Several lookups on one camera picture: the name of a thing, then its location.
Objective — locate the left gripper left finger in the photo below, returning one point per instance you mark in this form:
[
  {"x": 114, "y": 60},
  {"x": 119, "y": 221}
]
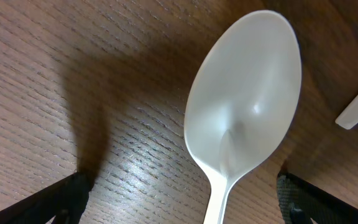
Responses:
[{"x": 63, "y": 202}]

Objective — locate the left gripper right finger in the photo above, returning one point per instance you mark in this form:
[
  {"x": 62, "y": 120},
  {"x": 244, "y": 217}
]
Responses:
[{"x": 302, "y": 202}]

